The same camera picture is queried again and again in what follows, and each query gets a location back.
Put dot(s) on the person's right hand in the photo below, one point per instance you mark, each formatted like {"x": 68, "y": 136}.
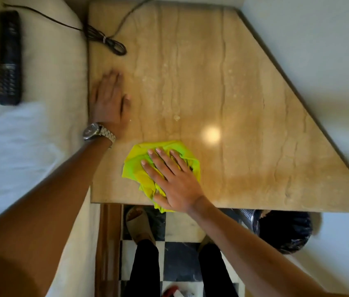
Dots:
{"x": 177, "y": 185}

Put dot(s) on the person's left hand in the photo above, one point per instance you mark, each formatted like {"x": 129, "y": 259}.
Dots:
{"x": 108, "y": 100}

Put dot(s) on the person's left thumb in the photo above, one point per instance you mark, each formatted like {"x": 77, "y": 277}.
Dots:
{"x": 126, "y": 103}

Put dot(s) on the person's right little finger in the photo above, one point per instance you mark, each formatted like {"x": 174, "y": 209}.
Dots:
{"x": 181, "y": 160}

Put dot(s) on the person's right thumb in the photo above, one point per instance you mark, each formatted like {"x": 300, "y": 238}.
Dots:
{"x": 162, "y": 201}

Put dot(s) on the person's right middle finger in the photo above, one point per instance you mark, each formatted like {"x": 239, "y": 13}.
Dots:
{"x": 159, "y": 162}

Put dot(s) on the yellow-green cleaning cloth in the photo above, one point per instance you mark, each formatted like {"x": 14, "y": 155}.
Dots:
{"x": 134, "y": 167}

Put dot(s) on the person's right forearm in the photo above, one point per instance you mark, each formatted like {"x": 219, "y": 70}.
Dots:
{"x": 254, "y": 253}

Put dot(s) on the person's left forearm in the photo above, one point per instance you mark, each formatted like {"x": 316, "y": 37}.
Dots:
{"x": 47, "y": 213}

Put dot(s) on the person's left beige sandal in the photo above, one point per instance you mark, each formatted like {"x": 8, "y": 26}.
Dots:
{"x": 139, "y": 224}

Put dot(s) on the silver metal wristwatch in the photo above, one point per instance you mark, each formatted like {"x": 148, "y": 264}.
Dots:
{"x": 95, "y": 131}

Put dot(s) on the person's left leg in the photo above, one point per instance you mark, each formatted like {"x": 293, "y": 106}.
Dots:
{"x": 143, "y": 269}

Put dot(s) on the person's leg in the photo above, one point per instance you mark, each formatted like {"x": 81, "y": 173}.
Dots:
{"x": 213, "y": 272}
{"x": 143, "y": 269}

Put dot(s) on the person's right leg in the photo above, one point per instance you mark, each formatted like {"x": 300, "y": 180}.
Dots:
{"x": 213, "y": 272}

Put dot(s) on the perforated metal trash can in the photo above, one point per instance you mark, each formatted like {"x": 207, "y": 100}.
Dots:
{"x": 250, "y": 218}

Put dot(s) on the red and white object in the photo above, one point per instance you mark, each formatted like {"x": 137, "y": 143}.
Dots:
{"x": 177, "y": 292}

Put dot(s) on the black trash bag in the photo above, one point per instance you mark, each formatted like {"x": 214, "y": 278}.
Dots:
{"x": 285, "y": 230}

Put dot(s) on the white bed sheet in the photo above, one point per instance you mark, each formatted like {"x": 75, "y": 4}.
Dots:
{"x": 10, "y": 151}

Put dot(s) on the black remote control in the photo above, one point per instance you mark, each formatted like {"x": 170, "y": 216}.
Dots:
{"x": 9, "y": 58}

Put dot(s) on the brown wooden bed frame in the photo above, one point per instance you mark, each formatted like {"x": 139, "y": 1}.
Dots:
{"x": 108, "y": 250}

